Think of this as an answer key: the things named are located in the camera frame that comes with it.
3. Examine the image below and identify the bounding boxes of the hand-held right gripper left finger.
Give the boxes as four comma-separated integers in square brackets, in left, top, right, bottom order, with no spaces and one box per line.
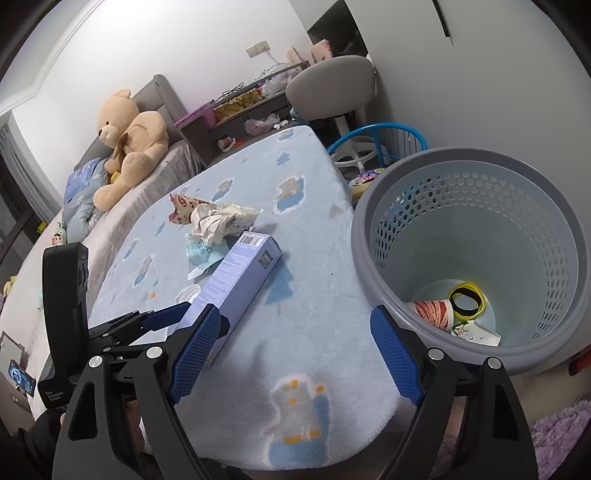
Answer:
[52,305,221,480]

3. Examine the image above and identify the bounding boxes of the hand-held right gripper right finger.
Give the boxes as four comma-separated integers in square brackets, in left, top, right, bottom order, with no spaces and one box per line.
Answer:
[370,305,540,480]

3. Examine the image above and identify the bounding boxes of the purple cardboard box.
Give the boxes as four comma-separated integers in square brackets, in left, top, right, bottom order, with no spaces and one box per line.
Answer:
[182,232,282,367]

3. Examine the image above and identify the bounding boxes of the red white paper cup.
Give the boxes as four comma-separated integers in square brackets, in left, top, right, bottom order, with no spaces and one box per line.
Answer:
[406,299,455,330]

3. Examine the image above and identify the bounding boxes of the teal wet wipe packet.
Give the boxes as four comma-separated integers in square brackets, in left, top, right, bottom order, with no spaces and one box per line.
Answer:
[185,231,241,280]

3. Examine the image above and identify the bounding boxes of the black ring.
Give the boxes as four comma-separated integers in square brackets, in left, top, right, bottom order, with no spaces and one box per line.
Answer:
[450,290,483,317]

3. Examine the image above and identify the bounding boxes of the white milk carton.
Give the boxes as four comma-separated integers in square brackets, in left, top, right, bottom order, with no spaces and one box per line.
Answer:
[450,320,502,347]

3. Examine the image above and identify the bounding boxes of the yellow ring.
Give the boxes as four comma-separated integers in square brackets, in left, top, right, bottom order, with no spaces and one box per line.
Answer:
[449,281,488,319]

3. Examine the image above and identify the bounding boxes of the white paper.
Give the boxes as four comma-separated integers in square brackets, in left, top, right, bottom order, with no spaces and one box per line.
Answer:
[190,202,264,247]

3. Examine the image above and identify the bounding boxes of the red white snack wrapper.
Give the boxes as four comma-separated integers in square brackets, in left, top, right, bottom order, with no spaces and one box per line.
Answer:
[167,194,218,227]

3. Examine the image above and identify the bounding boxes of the grey perforated plastic basket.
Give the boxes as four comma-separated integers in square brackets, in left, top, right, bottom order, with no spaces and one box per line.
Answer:
[350,147,591,376]

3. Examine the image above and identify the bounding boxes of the person's left forearm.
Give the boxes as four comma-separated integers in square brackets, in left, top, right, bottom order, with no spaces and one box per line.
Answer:
[0,408,63,480]

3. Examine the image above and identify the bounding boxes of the bed with grey cover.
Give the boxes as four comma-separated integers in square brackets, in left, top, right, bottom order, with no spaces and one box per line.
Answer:
[0,138,204,416]

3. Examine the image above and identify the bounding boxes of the blue patterned pillow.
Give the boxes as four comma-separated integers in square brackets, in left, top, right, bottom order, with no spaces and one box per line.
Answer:
[65,194,100,228]

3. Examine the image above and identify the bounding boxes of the smartphone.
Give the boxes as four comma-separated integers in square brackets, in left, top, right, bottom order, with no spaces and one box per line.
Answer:
[7,360,37,396]

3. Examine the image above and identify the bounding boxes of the blue printed pillow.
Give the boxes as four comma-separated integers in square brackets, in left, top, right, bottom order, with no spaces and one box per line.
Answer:
[64,157,109,204]

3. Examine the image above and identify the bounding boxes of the grey curtain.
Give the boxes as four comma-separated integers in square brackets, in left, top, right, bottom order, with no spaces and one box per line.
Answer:
[0,113,63,222]

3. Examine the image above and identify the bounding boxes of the beige teddy bear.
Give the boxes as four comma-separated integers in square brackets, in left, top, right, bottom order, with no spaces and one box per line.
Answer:
[93,89,169,212]

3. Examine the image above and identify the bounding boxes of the blue metal child chair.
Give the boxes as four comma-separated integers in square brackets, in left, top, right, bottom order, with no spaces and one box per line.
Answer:
[327,121,428,204]

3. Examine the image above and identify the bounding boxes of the grey shelf unit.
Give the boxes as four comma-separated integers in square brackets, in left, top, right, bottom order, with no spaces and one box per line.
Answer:
[178,60,311,164]

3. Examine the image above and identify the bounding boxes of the purple fluffy rug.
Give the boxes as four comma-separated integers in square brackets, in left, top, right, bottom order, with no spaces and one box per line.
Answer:
[531,399,591,480]

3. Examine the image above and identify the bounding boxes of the pink storage box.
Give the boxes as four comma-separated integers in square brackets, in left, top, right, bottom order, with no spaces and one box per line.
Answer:
[173,102,218,130]

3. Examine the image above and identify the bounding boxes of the pink plastic bag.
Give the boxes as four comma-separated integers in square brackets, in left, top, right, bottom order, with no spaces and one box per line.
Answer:
[244,115,280,136]

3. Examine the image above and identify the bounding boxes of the yellow gold package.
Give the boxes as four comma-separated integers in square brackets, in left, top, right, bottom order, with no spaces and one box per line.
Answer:
[215,90,264,118]

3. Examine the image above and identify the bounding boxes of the grey bed headboard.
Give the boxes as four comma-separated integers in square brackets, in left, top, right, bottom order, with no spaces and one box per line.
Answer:
[74,74,204,171]

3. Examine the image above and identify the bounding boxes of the white plastic bag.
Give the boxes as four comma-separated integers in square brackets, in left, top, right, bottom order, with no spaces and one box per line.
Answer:
[261,67,296,95]

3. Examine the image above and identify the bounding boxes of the grey swivel chair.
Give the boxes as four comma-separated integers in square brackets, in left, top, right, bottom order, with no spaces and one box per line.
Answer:
[285,55,393,169]

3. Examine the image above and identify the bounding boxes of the dark clothes in niche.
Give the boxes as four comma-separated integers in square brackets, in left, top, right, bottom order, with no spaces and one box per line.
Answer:
[308,16,370,57]

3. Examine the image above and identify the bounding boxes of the black cables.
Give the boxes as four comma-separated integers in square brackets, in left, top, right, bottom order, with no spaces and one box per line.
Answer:
[215,83,252,100]

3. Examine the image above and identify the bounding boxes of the black wardrobe handle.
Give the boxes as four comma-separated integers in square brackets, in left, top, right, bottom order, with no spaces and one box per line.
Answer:
[433,0,458,47]

